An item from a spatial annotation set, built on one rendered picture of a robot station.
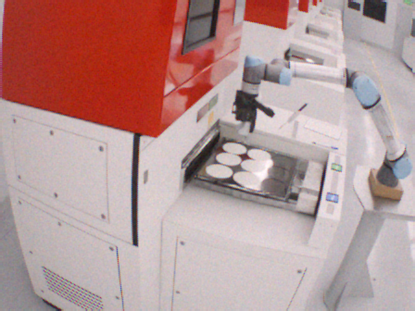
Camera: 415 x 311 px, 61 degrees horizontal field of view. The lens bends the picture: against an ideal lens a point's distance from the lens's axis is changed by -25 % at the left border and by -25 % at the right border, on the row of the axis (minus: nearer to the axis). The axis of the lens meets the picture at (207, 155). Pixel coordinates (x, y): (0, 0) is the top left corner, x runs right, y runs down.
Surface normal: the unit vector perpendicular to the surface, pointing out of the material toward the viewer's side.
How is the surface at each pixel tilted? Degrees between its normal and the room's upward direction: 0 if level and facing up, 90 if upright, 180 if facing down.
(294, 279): 90
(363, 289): 90
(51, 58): 90
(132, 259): 90
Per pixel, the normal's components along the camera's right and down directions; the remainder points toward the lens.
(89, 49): -0.32, 0.40
